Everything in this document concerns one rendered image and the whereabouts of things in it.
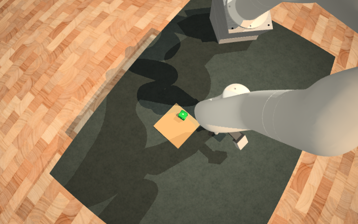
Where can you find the orange flat mat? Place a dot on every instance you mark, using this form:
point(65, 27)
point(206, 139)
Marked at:
point(175, 129)

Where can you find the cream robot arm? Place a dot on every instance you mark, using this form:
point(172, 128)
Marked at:
point(321, 120)

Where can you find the green die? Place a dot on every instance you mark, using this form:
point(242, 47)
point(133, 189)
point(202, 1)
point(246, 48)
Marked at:
point(182, 115)

